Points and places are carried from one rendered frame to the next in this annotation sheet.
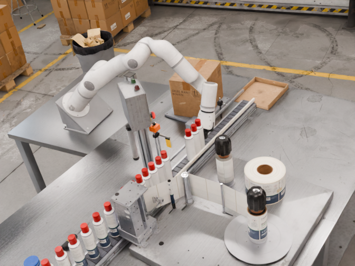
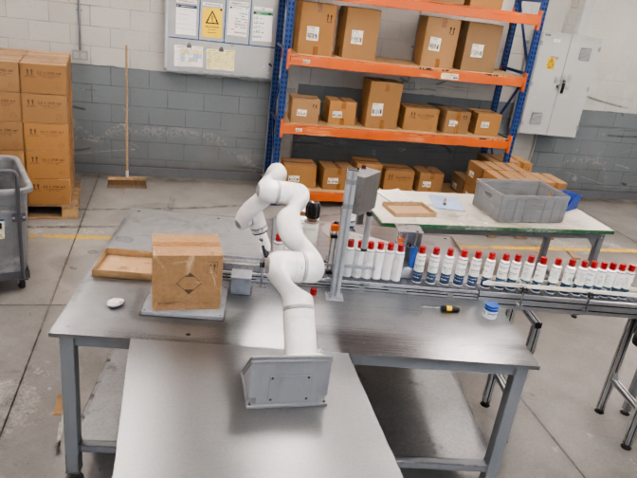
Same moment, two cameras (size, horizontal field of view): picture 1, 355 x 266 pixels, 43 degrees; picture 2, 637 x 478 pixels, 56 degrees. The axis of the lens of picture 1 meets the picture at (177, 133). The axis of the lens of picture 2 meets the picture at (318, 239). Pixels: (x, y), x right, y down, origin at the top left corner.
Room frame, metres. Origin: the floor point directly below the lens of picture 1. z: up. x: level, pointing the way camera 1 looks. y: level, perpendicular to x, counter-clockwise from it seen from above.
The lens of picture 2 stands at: (4.06, 1.92, 2.25)
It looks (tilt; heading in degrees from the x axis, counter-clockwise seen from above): 22 degrees down; 222
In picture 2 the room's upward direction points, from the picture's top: 7 degrees clockwise
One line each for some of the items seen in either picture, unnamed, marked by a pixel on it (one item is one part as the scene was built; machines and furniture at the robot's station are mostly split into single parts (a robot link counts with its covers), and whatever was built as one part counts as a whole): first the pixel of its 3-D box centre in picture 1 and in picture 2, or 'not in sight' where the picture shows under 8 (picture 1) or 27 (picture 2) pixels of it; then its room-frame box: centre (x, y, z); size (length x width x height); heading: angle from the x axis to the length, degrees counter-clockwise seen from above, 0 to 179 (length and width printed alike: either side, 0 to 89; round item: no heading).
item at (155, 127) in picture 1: (162, 149); (331, 249); (1.93, 0.09, 1.05); 0.10 x 0.04 x 0.33; 48
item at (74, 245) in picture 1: (77, 252); (461, 267); (1.37, 0.52, 0.98); 0.05 x 0.05 x 0.20
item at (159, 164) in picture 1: (160, 172); (348, 258); (1.82, 0.12, 0.98); 0.05 x 0.05 x 0.20
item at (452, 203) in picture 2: not in sight; (445, 202); (0.00, -0.45, 0.81); 0.32 x 0.24 x 0.01; 43
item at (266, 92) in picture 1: (261, 92); (129, 264); (2.65, -0.61, 0.85); 0.30 x 0.26 x 0.04; 138
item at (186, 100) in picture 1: (197, 88); (186, 270); (2.61, -0.18, 0.99); 0.30 x 0.24 x 0.27; 150
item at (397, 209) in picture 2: not in sight; (409, 209); (0.46, -0.48, 0.82); 0.34 x 0.24 x 0.03; 153
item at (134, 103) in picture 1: (134, 104); (360, 190); (1.88, 0.18, 1.38); 0.17 x 0.10 x 0.19; 13
